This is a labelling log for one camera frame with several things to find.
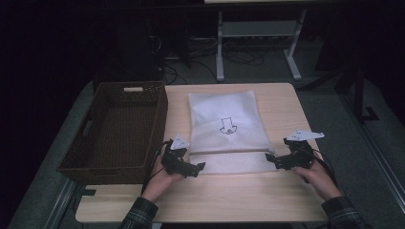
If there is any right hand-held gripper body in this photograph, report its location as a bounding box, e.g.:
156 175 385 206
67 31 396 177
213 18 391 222
283 128 325 170

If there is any person's left hand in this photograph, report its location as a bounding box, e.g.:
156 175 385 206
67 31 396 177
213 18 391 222
143 156 186 201

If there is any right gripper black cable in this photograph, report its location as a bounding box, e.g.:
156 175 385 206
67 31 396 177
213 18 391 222
310 148 339 188

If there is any brown woven basket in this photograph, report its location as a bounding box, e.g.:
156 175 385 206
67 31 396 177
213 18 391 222
56 80 169 186

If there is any person's right hand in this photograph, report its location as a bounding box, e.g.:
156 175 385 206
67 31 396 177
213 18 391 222
293 158 340 199

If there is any tangle of floor cables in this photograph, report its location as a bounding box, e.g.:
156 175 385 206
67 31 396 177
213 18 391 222
156 31 266 86

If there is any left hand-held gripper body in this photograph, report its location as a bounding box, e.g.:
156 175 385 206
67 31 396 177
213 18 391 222
160 134 192 177

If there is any aluminium frame rail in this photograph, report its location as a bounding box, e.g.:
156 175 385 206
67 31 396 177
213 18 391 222
339 94 405 213
43 179 78 229

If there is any white metal desk frame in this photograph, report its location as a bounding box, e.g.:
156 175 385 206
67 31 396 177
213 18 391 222
215 9 309 82

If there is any black metal stand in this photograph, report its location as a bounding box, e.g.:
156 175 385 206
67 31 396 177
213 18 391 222
333 63 380 124

